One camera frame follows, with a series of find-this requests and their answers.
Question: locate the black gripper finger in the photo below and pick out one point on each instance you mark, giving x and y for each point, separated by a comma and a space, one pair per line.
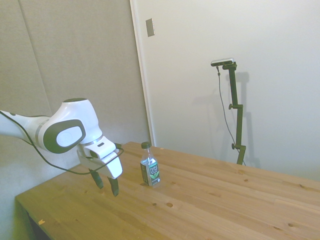
98, 180
114, 187

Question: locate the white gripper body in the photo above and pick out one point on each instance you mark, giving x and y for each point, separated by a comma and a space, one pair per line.
112, 167

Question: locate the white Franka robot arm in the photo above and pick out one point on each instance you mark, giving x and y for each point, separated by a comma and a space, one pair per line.
75, 112

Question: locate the clear Pure Leaf tea bottle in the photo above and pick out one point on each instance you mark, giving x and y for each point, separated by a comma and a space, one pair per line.
151, 172

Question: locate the white door trim strip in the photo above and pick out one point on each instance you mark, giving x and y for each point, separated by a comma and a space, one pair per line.
140, 62

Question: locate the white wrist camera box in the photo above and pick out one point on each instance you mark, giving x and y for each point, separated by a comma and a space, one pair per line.
100, 149

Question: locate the black camera stand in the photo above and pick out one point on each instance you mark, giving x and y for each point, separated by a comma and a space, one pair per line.
235, 95

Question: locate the grey wall switch plate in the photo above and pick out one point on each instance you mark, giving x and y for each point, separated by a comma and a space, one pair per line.
150, 27

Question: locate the silver camera on stand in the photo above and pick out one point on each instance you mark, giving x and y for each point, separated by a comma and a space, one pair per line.
222, 61

